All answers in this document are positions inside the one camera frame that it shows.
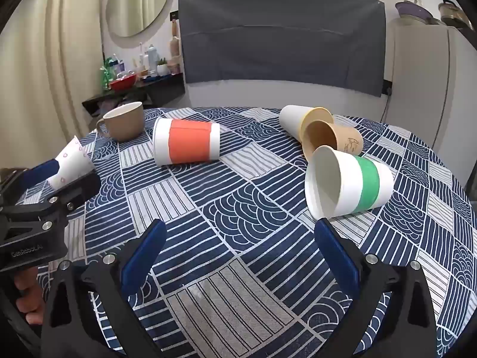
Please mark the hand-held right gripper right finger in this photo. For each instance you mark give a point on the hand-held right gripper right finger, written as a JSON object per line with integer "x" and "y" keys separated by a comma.
{"x": 337, "y": 253}

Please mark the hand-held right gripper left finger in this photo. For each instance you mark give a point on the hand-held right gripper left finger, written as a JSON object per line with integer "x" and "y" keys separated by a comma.
{"x": 143, "y": 257}

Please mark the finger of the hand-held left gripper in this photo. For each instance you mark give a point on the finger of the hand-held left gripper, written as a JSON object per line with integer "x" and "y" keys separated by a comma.
{"x": 76, "y": 190}
{"x": 39, "y": 173}

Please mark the white paper cup pink hearts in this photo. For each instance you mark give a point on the white paper cup pink hearts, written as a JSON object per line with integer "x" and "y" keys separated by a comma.
{"x": 72, "y": 160}

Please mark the white cup green band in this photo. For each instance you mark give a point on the white cup green band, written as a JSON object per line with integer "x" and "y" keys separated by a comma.
{"x": 367, "y": 182}

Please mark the brown paper cup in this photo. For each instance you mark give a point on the brown paper cup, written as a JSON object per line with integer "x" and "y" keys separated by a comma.
{"x": 348, "y": 140}

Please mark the white cup orange band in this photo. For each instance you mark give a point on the white cup orange band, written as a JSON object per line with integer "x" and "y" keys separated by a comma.
{"x": 186, "y": 141}

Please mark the white cup yellow inside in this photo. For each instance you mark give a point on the white cup yellow inside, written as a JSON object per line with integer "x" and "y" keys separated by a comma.
{"x": 292, "y": 117}

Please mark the person's left hand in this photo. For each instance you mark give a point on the person's left hand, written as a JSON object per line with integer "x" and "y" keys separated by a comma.
{"x": 28, "y": 298}

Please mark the tan ceramic mug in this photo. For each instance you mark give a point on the tan ceramic mug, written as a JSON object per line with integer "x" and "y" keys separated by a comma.
{"x": 126, "y": 123}

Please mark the blue white patterned tablecloth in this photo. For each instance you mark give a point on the blue white patterned tablecloth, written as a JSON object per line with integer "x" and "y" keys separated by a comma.
{"x": 242, "y": 212}

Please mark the cream curtain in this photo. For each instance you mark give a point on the cream curtain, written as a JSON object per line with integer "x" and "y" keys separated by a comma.
{"x": 56, "y": 63}

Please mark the red bowl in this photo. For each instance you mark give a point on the red bowl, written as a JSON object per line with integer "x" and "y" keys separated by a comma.
{"x": 123, "y": 83}

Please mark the green plastic wrapping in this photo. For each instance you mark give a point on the green plastic wrapping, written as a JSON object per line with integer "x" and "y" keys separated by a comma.
{"x": 108, "y": 72}

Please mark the small potted plant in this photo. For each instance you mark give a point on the small potted plant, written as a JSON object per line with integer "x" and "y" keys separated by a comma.
{"x": 162, "y": 68}

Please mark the white blue bottle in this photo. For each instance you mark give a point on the white blue bottle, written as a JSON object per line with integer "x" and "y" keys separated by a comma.
{"x": 151, "y": 57}

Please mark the tall tan vase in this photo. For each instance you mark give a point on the tall tan vase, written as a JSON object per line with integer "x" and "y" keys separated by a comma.
{"x": 175, "y": 48}

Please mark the white refrigerator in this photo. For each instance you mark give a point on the white refrigerator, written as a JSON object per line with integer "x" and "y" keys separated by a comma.
{"x": 421, "y": 82}

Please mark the grey cloth cover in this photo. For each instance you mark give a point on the grey cloth cover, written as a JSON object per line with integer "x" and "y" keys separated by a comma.
{"x": 279, "y": 33}

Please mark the purple cooking pot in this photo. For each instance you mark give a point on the purple cooking pot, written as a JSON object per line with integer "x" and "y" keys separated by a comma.
{"x": 413, "y": 10}

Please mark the metal pot with lid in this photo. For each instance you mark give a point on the metal pot with lid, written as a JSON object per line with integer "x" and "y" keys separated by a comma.
{"x": 454, "y": 13}

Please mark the black wall shelf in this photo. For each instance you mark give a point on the black wall shelf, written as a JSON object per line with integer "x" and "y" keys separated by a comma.
{"x": 160, "y": 89}

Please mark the wall power socket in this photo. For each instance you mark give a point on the wall power socket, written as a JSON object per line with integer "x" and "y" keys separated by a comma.
{"x": 388, "y": 86}

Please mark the oval wall mirror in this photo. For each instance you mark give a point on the oval wall mirror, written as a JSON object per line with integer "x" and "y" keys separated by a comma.
{"x": 138, "y": 3}

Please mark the black wall switch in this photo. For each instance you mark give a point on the black wall switch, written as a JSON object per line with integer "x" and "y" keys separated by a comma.
{"x": 174, "y": 15}

